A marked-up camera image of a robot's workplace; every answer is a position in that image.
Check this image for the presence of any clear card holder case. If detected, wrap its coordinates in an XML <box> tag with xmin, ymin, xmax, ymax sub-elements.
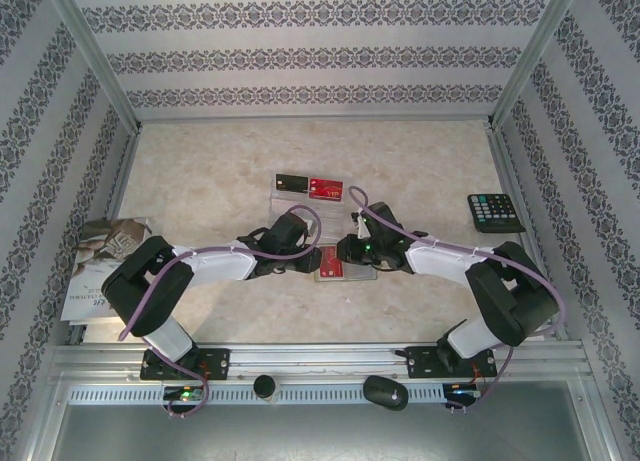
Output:
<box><xmin>313</xmin><ymin>245</ymin><xmax>379</xmax><ymax>283</ymax></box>

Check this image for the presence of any black credit card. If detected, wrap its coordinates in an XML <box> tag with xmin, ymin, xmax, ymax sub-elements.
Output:
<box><xmin>275</xmin><ymin>173</ymin><xmax>309</xmax><ymax>192</ymax></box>

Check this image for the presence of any red VIP credit card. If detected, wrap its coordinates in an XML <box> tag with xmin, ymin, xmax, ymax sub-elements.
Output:
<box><xmin>308</xmin><ymin>178</ymin><xmax>345</xmax><ymax>202</ymax></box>

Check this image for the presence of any clear acrylic tray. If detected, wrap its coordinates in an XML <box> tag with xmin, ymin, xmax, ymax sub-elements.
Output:
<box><xmin>268</xmin><ymin>173</ymin><xmax>350</xmax><ymax>242</ymax></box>

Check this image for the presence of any black calculator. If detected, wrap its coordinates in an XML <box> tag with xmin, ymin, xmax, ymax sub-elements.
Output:
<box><xmin>467</xmin><ymin>193</ymin><xmax>527</xmax><ymax>234</ymax></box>

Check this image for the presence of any small jar with black lid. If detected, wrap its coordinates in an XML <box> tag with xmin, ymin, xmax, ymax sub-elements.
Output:
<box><xmin>252</xmin><ymin>374</ymin><xmax>279</xmax><ymax>407</ymax></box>

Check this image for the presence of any black computer mouse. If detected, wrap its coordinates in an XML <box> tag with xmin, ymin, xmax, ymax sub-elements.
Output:
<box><xmin>362</xmin><ymin>374</ymin><xmax>409</xmax><ymax>412</ymax></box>

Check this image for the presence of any grey metal panel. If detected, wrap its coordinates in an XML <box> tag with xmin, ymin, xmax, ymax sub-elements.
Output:
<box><xmin>49</xmin><ymin>403</ymin><xmax>614</xmax><ymax>461</ymax></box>

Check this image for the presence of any right control board green light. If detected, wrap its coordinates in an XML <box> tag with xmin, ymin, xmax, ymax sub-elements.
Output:
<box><xmin>444</xmin><ymin>383</ymin><xmax>484</xmax><ymax>400</ymax></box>

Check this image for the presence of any control board green light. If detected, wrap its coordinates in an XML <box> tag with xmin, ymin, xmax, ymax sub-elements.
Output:
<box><xmin>444</xmin><ymin>383</ymin><xmax>484</xmax><ymax>400</ymax></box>
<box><xmin>163</xmin><ymin>386</ymin><xmax>206</xmax><ymax>402</ymax></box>

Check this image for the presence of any left control board green light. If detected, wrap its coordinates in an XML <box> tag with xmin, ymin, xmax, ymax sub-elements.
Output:
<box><xmin>163</xmin><ymin>386</ymin><xmax>206</xmax><ymax>402</ymax></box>

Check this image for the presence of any magazine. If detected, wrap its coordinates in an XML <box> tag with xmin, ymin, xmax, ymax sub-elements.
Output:
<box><xmin>60</xmin><ymin>215</ymin><xmax>154</xmax><ymax>327</ymax></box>

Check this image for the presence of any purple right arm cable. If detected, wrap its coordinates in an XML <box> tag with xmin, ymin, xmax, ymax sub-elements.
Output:
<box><xmin>347</xmin><ymin>184</ymin><xmax>566</xmax><ymax>416</ymax></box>

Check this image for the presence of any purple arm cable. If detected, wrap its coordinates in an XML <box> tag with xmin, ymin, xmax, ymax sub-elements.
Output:
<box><xmin>347</xmin><ymin>184</ymin><xmax>566</xmax><ymax>416</ymax></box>
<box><xmin>118</xmin><ymin>204</ymin><xmax>326</xmax><ymax>421</ymax></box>

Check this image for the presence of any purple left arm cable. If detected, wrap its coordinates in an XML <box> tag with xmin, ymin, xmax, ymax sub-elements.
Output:
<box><xmin>118</xmin><ymin>204</ymin><xmax>326</xmax><ymax>421</ymax></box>

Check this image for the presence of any aluminium mounting rail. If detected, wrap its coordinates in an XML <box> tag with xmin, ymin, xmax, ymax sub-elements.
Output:
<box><xmin>49</xmin><ymin>341</ymin><xmax>591</xmax><ymax>383</ymax></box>

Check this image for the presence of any slotted grey cable duct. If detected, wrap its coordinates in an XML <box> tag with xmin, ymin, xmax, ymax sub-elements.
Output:
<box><xmin>67</xmin><ymin>383</ymin><xmax>446</xmax><ymax>406</ymax></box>

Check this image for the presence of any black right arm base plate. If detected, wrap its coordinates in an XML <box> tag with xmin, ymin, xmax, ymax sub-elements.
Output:
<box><xmin>407</xmin><ymin>345</ymin><xmax>499</xmax><ymax>381</ymax></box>

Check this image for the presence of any aluminium side rail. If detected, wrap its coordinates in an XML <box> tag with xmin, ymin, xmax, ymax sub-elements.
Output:
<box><xmin>485</xmin><ymin>123</ymin><xmax>569</xmax><ymax>343</ymax></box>
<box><xmin>69</xmin><ymin>125</ymin><xmax>144</xmax><ymax>345</ymax></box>

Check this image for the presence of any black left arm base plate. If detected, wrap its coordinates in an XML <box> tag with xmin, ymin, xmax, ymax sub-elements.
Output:
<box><xmin>139</xmin><ymin>347</ymin><xmax>231</xmax><ymax>382</ymax></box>

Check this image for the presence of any aluminium frame post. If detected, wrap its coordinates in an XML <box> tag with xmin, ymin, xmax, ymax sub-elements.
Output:
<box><xmin>42</xmin><ymin>0</ymin><xmax>144</xmax><ymax>135</ymax></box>
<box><xmin>485</xmin><ymin>0</ymin><xmax>587</xmax><ymax>132</ymax></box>

